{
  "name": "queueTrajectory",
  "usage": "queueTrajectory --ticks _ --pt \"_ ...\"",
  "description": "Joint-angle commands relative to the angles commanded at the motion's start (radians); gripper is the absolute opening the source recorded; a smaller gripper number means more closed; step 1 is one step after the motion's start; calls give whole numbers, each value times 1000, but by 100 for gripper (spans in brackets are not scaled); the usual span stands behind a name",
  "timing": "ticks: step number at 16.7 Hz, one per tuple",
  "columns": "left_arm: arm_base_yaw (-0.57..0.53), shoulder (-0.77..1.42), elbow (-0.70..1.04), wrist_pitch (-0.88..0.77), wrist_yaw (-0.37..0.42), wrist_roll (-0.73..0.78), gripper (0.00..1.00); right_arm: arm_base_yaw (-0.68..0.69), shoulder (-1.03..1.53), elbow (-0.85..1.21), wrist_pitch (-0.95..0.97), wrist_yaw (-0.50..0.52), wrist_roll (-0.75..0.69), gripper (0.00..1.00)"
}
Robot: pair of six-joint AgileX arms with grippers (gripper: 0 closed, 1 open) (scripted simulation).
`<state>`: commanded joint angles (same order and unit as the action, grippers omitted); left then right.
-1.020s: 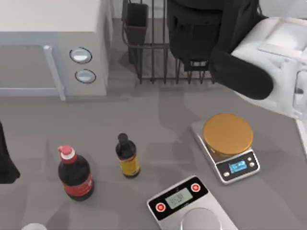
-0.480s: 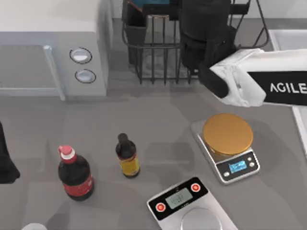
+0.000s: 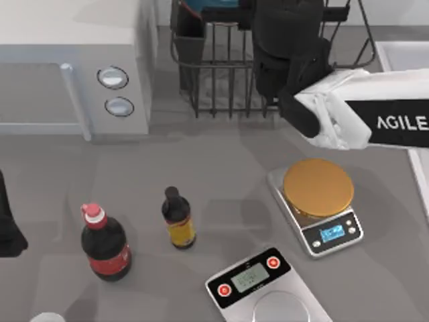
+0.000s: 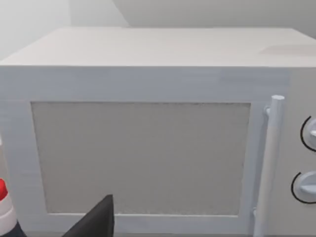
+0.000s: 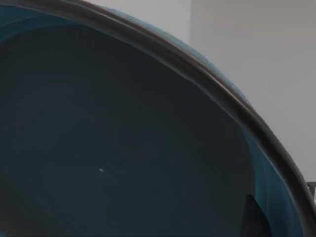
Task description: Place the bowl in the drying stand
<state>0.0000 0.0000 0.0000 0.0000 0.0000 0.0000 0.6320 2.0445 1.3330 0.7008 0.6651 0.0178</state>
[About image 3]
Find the pale microwave oven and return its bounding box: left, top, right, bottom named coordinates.
left=0, top=0, right=159, bottom=146

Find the black wire dish rack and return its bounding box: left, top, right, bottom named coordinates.
left=169, top=0, right=376, bottom=119

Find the silver scale with red buttons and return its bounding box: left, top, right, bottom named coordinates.
left=204, top=247, right=333, bottom=322

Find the teal dish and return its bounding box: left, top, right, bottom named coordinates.
left=183, top=0, right=243, bottom=11

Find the dark cola bottle red label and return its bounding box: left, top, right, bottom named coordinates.
left=80, top=202, right=133, bottom=282

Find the microwave door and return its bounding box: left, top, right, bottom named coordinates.
left=0, top=62, right=92, bottom=142

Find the round microwave knob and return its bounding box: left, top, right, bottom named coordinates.
left=104, top=96, right=135, bottom=117
left=97, top=65, right=130, bottom=91

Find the silver scale with golden plate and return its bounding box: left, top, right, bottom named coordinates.
left=267, top=158, right=365, bottom=259

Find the black cutlery holder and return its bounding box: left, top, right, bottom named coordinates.
left=170, top=0, right=207, bottom=92

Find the small dark bottle yellow label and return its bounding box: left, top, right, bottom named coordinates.
left=161, top=186, right=197, bottom=250

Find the microwave door handle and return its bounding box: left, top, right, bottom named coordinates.
left=60, top=62, right=93, bottom=142

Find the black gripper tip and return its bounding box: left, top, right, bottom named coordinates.
left=0, top=170, right=29, bottom=259

